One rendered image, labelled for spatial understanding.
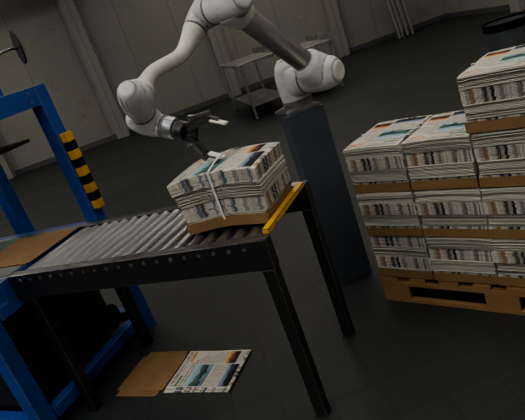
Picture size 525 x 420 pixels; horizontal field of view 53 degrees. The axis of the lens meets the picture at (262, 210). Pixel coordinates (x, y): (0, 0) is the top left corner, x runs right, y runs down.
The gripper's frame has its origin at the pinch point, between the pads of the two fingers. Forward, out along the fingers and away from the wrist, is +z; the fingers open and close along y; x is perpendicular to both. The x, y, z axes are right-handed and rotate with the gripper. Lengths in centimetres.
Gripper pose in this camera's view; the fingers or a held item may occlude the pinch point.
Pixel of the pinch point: (223, 139)
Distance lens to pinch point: 202.3
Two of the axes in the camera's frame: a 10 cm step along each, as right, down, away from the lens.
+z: 9.3, 2.4, -2.6
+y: -0.9, 8.7, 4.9
